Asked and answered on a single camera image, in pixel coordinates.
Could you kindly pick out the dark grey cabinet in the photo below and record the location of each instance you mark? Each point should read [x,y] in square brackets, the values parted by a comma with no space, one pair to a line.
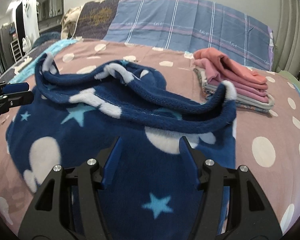
[6,45]

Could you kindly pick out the blue fleece star-print robe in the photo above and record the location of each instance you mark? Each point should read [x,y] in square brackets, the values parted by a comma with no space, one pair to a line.
[145,180]

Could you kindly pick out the stack of folded pink clothes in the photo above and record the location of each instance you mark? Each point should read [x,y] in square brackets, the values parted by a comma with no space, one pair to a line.
[252,104]

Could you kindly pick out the white cat figurine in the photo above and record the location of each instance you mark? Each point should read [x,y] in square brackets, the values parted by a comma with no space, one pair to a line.
[26,45]

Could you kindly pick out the white bear wall figure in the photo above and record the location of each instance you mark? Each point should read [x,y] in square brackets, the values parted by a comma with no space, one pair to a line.
[26,7]

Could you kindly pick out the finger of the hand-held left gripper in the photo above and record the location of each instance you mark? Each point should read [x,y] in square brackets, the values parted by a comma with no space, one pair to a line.
[15,88]
[20,99]

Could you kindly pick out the dark tree-print pillow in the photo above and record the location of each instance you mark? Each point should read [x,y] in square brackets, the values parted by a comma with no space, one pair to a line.
[97,17]

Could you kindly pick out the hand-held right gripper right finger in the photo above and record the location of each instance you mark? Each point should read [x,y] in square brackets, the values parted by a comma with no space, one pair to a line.
[187,160]

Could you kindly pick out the floral folded cloth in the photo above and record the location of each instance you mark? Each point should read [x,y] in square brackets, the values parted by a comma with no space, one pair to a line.
[255,110]

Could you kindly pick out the green bedsheet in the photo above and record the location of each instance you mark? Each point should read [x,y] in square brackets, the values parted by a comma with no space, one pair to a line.
[288,76]

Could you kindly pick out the pink folded garment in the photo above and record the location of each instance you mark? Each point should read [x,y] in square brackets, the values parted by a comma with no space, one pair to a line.
[211,71]

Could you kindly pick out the grey curtain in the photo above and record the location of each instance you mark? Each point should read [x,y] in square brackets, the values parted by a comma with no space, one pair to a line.
[290,42]

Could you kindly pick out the pink polka-dot blanket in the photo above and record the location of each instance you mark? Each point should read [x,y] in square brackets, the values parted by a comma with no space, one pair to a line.
[260,105]

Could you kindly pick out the light blue blanket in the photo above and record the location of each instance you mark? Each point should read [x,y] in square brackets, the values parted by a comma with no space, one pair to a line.
[55,46]

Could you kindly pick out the dark blue fluffy cushion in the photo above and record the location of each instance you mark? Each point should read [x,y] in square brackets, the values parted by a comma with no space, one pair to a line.
[47,38]

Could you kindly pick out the beige crumpled cloth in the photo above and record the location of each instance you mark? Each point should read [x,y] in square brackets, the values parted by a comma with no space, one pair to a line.
[68,22]

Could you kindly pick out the blue plaid pillow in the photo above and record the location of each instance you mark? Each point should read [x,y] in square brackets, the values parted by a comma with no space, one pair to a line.
[180,20]

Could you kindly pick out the dark printed bedsheet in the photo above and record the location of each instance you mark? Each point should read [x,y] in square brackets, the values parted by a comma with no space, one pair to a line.
[32,53]

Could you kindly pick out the white ladder rack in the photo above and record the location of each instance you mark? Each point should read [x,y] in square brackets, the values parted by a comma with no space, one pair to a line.
[15,51]

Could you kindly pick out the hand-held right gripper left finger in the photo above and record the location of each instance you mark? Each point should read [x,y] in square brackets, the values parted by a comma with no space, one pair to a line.
[112,162]

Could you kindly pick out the white wall cabinet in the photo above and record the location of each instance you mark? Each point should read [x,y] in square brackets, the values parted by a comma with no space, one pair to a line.
[50,5]

